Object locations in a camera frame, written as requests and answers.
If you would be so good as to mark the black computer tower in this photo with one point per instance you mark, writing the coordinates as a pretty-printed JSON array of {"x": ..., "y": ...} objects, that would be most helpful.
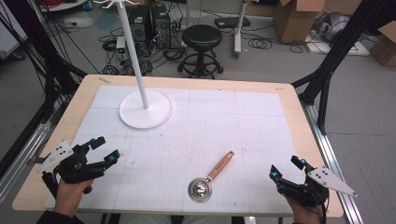
[
  {"x": 161, "y": 26},
  {"x": 138, "y": 23}
]

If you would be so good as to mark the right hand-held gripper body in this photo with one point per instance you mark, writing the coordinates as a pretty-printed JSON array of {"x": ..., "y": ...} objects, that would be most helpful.
[{"x": 306, "y": 193}]

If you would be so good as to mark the white gridded mat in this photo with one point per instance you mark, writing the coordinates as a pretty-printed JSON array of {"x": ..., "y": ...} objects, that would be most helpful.
[{"x": 202, "y": 133}]

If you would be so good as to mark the person's left hand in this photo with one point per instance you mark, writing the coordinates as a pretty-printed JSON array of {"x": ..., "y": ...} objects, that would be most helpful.
[{"x": 70, "y": 196}]

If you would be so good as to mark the white flat board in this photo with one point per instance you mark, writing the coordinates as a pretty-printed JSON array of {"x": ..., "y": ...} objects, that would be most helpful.
[{"x": 351, "y": 48}]

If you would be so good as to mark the white cabinet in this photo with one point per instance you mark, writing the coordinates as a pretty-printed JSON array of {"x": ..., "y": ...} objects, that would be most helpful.
[{"x": 9, "y": 34}]

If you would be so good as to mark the grey round appliance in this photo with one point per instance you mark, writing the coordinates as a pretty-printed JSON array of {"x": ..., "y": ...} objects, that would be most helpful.
[{"x": 334, "y": 26}]

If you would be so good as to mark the person's right hand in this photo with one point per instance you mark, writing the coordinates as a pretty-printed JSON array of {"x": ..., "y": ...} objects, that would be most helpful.
[{"x": 300, "y": 213}]

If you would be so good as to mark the wooden table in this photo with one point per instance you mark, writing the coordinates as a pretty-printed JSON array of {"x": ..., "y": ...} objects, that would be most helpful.
[{"x": 294, "y": 102}]

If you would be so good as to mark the small white box device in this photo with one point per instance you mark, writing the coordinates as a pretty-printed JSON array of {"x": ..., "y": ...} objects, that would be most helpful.
[{"x": 120, "y": 43}]

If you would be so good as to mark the black round stool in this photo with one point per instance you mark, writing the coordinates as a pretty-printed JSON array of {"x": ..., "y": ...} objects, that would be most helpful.
[{"x": 201, "y": 36}]

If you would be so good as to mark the white hook stand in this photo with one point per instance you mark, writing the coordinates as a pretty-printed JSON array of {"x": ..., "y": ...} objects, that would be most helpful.
[{"x": 146, "y": 109}]

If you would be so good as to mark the flat black device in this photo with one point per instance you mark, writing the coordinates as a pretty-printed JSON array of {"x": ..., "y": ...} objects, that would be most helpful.
[{"x": 232, "y": 21}]

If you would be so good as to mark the aluminium rail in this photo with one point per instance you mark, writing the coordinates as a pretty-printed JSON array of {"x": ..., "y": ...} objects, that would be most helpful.
[
  {"x": 21, "y": 158},
  {"x": 330, "y": 155}
]

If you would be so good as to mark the black metal frame stand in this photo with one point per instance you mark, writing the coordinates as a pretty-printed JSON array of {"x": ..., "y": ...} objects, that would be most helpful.
[
  {"x": 43, "y": 62},
  {"x": 330, "y": 62}
]

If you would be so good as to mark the white rolling stand leg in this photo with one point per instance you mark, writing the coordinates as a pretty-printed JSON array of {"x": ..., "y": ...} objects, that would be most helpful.
[{"x": 239, "y": 28}]

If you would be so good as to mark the white round table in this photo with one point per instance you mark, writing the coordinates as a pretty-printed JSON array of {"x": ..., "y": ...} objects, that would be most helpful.
[{"x": 62, "y": 4}]

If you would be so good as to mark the large cardboard box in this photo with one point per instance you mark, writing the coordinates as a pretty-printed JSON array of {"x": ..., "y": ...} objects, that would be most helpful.
[{"x": 295, "y": 21}]

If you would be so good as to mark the small cardboard box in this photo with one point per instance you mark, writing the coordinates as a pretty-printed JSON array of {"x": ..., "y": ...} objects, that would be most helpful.
[{"x": 384, "y": 46}]

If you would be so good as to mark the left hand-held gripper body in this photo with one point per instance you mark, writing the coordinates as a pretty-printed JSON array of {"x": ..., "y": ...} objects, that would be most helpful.
[{"x": 77, "y": 169}]

